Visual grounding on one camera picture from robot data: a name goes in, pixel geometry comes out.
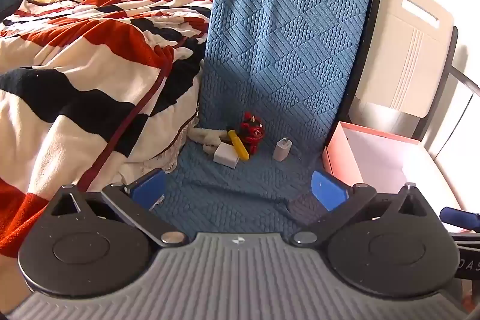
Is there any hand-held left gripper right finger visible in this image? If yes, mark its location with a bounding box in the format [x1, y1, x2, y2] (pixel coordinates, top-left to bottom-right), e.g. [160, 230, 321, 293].
[294, 170, 432, 246]

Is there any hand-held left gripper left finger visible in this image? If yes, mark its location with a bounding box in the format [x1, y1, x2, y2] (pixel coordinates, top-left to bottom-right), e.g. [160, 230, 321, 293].
[50, 169, 186, 246]

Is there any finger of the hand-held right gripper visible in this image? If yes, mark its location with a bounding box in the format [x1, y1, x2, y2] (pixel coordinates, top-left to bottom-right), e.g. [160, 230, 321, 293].
[439, 207, 480, 233]

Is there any pink cardboard box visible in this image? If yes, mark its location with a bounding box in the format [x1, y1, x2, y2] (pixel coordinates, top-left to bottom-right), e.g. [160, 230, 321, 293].
[322, 121, 427, 195]

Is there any white plug adapter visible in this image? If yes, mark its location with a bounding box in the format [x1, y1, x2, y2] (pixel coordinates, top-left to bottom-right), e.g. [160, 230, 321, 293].
[272, 138, 293, 162]

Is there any white cube charger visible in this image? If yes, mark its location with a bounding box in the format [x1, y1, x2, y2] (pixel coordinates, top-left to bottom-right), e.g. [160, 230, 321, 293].
[213, 142, 241, 169]

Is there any yellow marker pen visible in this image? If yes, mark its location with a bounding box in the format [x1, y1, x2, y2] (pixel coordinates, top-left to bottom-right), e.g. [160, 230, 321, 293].
[227, 130, 250, 162]

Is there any beige lace bed skirt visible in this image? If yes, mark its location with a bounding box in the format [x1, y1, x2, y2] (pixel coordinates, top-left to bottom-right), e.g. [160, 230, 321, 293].
[120, 115, 201, 183]

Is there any red devil toy figure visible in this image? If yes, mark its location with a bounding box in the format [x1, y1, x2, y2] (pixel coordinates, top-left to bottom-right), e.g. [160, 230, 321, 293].
[239, 112, 265, 156]

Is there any red black white striped blanket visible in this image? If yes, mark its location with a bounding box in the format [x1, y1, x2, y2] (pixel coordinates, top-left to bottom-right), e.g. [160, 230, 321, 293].
[0, 0, 219, 258]

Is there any blue textured seat cover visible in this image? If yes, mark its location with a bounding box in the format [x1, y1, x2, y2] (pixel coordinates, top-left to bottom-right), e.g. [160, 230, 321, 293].
[148, 0, 373, 235]

